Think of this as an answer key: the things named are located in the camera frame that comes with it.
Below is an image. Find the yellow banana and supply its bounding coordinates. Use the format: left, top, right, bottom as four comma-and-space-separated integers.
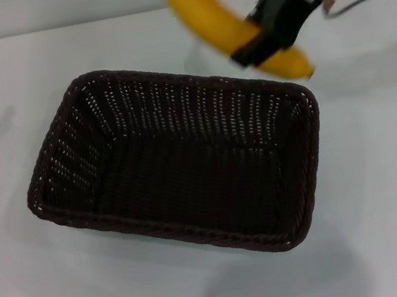
162, 0, 318, 103

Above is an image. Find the dark brown woven basket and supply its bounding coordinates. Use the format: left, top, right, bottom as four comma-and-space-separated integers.
7, 33, 342, 295

